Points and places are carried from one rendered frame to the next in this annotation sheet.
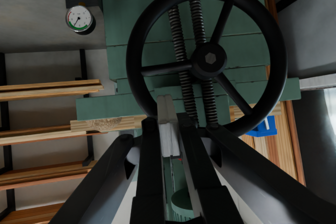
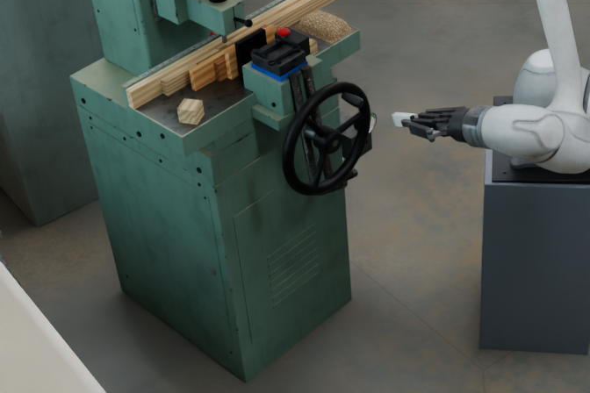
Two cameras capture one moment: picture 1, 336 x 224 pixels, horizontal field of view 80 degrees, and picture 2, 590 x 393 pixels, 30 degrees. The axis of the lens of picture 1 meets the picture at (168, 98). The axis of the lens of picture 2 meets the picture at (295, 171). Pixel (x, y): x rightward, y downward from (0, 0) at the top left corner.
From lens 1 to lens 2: 2.41 m
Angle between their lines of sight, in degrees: 54
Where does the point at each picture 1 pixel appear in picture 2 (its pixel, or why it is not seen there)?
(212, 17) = (262, 175)
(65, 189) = not seen: outside the picture
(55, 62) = not seen: outside the picture
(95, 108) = (347, 46)
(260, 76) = (219, 140)
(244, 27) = (234, 181)
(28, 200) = not seen: outside the picture
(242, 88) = (234, 121)
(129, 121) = (286, 19)
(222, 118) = (288, 96)
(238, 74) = (239, 133)
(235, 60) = (241, 146)
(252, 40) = (228, 172)
